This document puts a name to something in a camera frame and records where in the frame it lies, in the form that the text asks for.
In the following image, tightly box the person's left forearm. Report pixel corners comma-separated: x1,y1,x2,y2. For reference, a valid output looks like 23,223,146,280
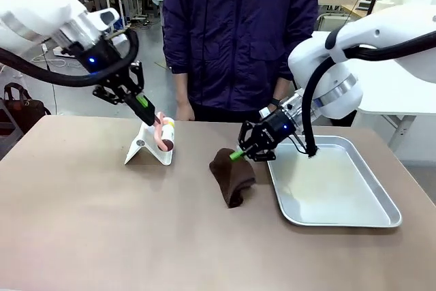
272,77,294,103

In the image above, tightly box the brown leather bag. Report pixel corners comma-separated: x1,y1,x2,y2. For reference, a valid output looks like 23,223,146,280
1,82,52,125

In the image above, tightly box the white folded roller stand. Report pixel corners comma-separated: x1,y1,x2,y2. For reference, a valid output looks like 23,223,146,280
124,119,176,166

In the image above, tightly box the brown cloth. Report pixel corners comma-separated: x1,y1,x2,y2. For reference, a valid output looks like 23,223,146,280
208,147,258,209

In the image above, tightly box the person's right forearm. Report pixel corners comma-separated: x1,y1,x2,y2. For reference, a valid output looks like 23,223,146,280
172,72,190,103

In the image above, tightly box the wooden background bench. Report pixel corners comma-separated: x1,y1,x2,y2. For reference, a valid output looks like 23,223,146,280
339,3,376,20

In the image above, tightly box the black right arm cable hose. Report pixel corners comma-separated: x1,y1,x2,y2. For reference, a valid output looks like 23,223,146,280
302,24,436,159

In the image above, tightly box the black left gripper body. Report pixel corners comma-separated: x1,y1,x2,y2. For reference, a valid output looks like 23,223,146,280
67,36,134,85

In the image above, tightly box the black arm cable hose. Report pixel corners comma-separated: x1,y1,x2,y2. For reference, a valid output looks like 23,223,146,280
0,28,140,88
302,24,436,159

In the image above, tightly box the white power strip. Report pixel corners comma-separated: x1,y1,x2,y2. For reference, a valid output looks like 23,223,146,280
52,44,77,59

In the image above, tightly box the person's purple jacket torso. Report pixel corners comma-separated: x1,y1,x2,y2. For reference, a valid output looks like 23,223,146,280
161,0,323,123

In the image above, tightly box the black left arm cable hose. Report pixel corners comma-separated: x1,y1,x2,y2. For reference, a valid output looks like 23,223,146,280
0,28,140,88

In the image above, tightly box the silver metal tray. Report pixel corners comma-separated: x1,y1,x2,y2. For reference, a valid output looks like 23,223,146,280
265,134,403,228

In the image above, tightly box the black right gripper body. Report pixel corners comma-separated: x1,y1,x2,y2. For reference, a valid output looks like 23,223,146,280
257,106,305,149

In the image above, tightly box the pink white lint roller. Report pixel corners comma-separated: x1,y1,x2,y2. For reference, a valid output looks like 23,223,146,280
152,110,176,153

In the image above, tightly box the person's right hand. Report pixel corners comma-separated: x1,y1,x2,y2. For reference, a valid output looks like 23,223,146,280
174,99,196,122

